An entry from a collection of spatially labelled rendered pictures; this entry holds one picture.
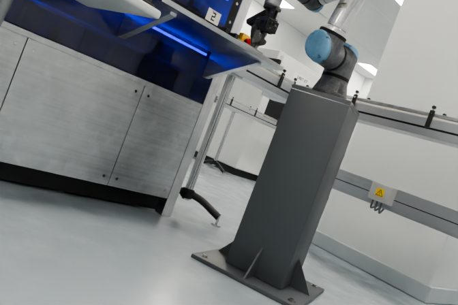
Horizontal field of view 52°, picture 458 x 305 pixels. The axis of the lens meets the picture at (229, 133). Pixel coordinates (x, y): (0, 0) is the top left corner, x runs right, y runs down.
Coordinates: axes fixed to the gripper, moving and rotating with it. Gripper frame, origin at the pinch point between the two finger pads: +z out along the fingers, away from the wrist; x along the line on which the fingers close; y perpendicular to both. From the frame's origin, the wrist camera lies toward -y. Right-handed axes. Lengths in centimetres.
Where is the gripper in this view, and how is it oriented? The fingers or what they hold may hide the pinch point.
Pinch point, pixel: (252, 47)
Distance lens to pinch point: 219.8
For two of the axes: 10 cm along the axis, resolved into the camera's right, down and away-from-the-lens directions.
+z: -3.6, 9.3, -0.1
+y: 6.3, 2.4, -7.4
